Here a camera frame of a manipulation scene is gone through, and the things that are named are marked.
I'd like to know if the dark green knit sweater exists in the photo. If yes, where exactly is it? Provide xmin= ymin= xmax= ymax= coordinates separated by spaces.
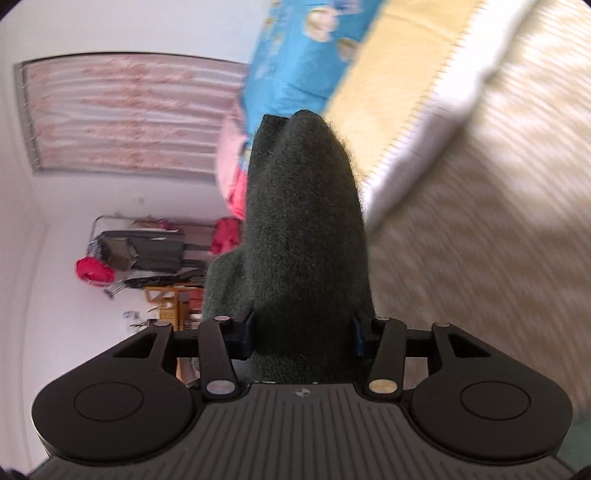
xmin=204 ymin=110 xmax=375 ymax=383

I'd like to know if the clothes rack with garments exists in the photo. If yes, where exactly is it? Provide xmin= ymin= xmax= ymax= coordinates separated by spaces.
xmin=83 ymin=215 xmax=242 ymax=299

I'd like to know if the wooden chair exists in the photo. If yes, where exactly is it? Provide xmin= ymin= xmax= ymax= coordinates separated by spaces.
xmin=143 ymin=285 xmax=204 ymax=331

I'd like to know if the red bed sheet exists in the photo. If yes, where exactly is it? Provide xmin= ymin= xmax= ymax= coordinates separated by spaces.
xmin=228 ymin=167 xmax=247 ymax=220

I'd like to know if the red bag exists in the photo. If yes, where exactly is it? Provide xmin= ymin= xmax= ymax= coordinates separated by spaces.
xmin=75 ymin=257 xmax=115 ymax=287

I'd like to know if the pink blanket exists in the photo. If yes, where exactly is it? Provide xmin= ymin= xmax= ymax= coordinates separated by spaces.
xmin=215 ymin=99 xmax=249 ymax=200

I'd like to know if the yellow quilted bedspread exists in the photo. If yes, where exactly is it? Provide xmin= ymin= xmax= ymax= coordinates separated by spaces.
xmin=325 ymin=1 xmax=590 ymax=416

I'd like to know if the pink floral curtain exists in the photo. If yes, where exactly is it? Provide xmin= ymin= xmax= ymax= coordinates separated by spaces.
xmin=13 ymin=52 xmax=247 ymax=179

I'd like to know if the blue floral bed sheet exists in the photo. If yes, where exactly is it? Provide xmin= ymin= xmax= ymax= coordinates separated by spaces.
xmin=242 ymin=0 xmax=380 ymax=137

